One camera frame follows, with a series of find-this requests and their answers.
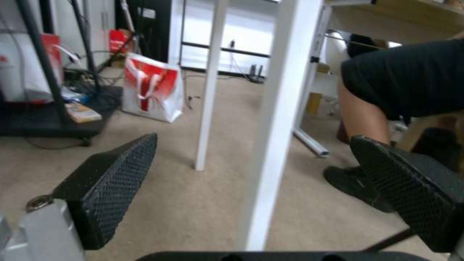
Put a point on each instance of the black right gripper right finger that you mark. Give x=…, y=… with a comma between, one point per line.
x=409, y=187

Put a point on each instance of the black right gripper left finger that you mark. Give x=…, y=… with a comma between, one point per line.
x=105, y=190

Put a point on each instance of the red and white shopping bag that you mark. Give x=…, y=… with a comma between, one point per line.
x=152, y=87

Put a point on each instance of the white and red paper bag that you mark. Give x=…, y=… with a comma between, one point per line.
x=25, y=68

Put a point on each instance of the small red bag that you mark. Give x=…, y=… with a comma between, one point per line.
x=119, y=40

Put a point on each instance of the yellow flat box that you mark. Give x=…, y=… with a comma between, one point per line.
x=84, y=111

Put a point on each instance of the black rolling stand base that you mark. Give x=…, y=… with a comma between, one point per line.
x=50, y=119

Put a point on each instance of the person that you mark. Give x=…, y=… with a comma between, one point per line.
x=395, y=87

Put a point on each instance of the white table leg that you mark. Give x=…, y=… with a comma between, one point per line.
x=279, y=122
x=212, y=81

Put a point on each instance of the black router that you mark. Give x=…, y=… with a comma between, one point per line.
x=256, y=73

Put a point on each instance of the silver desk foot rail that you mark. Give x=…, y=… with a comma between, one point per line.
x=312, y=144

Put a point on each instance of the black shelf frame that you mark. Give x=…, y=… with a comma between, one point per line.
x=224, y=49

